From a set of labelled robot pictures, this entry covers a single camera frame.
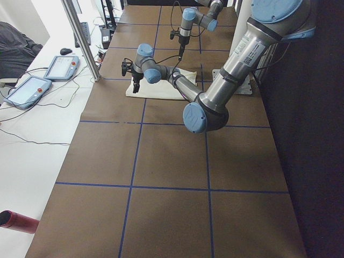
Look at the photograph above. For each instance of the blue teach pendant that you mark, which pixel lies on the blue teach pendant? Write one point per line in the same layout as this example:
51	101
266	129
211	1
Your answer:
62	68
29	92

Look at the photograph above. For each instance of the black computer mouse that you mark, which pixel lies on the black computer mouse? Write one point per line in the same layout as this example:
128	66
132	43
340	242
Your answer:
65	51

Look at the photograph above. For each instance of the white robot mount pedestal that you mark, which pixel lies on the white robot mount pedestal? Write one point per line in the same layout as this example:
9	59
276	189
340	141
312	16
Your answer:
248	46

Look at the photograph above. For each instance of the cream long-sleeve cat shirt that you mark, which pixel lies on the cream long-sleeve cat shirt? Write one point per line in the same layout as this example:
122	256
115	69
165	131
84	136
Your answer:
162	89

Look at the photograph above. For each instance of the aluminium frame post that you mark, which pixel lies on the aluminium frame post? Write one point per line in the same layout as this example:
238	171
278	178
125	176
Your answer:
76	27

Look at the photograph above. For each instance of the black keyboard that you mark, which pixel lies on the black keyboard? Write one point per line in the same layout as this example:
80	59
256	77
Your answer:
86	33

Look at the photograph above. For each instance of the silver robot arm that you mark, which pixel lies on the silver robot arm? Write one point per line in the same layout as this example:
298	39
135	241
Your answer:
191	16
269	22

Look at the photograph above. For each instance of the dark jacket on chair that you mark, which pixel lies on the dark jacket on chair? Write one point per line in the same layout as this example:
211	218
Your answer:
17	51

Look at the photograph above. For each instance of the near blue teach pendant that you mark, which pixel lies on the near blue teach pendant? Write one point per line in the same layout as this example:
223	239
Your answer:
29	92

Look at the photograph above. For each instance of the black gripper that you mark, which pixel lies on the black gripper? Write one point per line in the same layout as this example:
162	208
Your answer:
136	77
183	40

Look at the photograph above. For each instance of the red cylinder tube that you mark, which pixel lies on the red cylinder tube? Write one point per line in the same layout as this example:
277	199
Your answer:
18	222

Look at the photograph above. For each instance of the far blue teach pendant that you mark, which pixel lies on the far blue teach pendant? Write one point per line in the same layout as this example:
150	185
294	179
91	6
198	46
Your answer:
62	68

